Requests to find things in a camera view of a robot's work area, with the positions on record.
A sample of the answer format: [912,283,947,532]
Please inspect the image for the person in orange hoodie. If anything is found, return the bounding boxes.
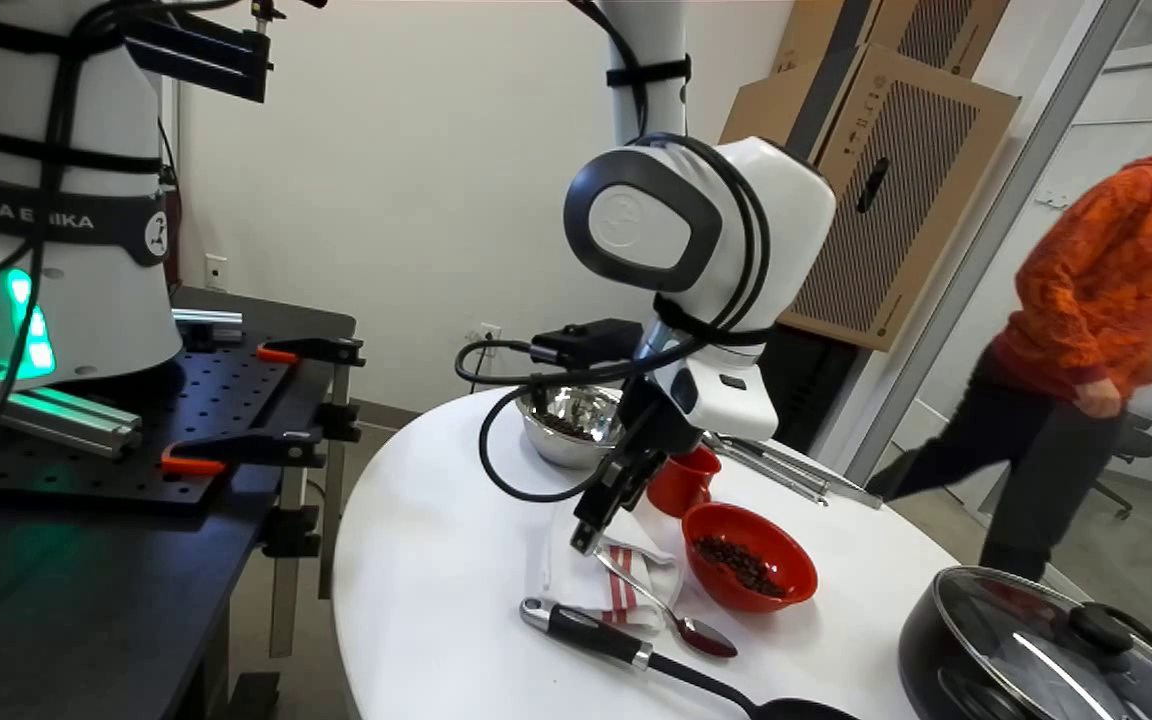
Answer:
[864,135,1152,589]

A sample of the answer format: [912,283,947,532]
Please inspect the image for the black pot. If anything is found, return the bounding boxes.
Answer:
[896,562,1152,720]

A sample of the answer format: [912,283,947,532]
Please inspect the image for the black ladle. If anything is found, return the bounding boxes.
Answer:
[518,590,864,720]

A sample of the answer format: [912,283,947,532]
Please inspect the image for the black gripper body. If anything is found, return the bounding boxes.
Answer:
[595,375,709,520]

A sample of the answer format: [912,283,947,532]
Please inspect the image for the large cardboard box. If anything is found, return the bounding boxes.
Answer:
[780,48,1023,354]

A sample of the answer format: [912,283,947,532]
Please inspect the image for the red cup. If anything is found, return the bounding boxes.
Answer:
[644,442,727,524]

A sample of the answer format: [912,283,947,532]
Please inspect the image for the red bowl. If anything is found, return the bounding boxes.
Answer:
[679,498,824,619]

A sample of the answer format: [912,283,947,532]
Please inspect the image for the black clamp with orange handle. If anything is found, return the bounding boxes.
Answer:
[253,332,373,370]
[157,418,330,486]

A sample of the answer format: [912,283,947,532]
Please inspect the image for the white towel with red stripes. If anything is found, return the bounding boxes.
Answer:
[535,514,688,641]

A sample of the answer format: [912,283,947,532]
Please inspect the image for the aluminium rail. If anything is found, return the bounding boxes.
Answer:
[0,367,147,465]

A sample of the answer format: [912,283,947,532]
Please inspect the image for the black pan with lid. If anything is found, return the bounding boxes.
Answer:
[924,569,1152,720]

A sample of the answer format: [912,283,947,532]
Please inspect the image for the flat cardboard box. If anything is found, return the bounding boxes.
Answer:
[718,0,1017,151]

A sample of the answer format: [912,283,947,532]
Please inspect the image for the aluminium partition post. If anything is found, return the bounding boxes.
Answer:
[848,0,1149,486]

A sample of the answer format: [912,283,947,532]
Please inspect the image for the metal tongs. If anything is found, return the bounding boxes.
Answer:
[718,426,889,514]

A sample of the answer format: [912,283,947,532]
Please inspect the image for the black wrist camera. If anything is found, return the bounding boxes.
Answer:
[523,316,650,370]

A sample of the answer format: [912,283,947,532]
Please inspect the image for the black perforated workbench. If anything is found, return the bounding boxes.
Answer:
[0,286,368,720]

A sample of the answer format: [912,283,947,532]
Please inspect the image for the coffee beans pile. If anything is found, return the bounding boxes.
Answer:
[691,532,789,600]

